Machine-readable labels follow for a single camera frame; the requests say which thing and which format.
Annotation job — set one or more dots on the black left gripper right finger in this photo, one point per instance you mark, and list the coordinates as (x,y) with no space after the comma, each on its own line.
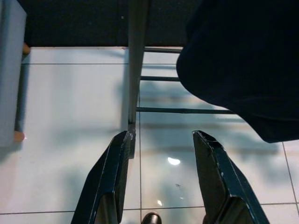
(222,186)

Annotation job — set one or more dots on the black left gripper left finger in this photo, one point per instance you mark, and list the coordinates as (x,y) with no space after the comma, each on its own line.
(105,182)

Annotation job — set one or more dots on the black robot foot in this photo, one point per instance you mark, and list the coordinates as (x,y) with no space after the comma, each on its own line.
(151,218)

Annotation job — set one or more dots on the black metal clothes rack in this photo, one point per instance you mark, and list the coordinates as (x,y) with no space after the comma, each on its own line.
(137,70)

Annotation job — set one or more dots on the navy blue t-shirt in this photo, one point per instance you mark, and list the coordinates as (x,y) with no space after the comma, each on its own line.
(245,70)

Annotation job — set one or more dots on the grey upholstered ottoman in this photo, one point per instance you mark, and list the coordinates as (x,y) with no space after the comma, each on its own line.
(9,70)

